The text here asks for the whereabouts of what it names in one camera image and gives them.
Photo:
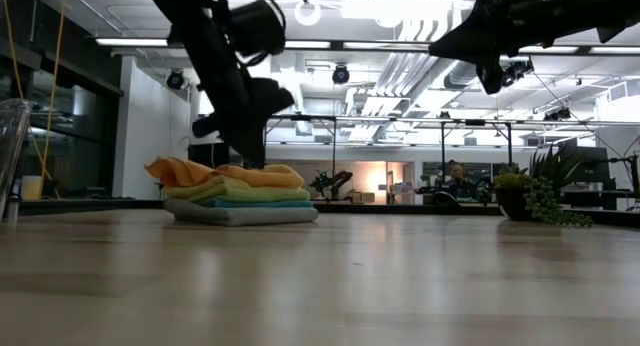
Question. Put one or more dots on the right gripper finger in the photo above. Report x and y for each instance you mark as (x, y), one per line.
(490, 71)
(487, 21)

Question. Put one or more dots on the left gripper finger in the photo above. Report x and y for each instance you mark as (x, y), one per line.
(270, 98)
(207, 126)

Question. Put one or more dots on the orange microfiber towel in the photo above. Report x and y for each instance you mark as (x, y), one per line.
(200, 172)

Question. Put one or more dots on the yellow microfiber towel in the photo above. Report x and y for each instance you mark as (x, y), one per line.
(200, 188)

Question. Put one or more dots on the green microfiber towel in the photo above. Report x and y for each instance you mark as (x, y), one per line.
(270, 193)

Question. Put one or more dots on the clear plastic bin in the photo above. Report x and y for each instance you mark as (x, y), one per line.
(12, 136)

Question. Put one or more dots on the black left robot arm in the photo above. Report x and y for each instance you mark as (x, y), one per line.
(190, 16)

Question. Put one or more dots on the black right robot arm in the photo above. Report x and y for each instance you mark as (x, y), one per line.
(590, 11)

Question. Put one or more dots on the black background robot arm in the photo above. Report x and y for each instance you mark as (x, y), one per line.
(332, 181)

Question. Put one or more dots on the black monitor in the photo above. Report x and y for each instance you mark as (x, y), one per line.
(595, 166)
(200, 156)

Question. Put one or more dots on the ceiling strip light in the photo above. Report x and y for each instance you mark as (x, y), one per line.
(307, 44)
(130, 42)
(615, 49)
(385, 45)
(550, 49)

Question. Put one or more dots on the black round ceiling fixture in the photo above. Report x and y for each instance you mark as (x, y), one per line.
(340, 75)
(175, 80)

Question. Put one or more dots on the person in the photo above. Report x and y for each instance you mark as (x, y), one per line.
(457, 178)

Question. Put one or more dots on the dark leafy background plant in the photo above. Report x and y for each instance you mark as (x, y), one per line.
(557, 166)

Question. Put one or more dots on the small green potted plant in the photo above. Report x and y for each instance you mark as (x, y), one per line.
(520, 196)

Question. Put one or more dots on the yellow bucket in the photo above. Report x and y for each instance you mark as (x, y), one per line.
(31, 188)

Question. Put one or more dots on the black ceiling camera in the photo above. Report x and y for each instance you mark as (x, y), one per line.
(517, 71)

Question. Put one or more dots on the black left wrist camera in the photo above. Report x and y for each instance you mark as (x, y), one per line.
(257, 26)

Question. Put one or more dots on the black background table frame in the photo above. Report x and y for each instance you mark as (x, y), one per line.
(443, 151)
(334, 136)

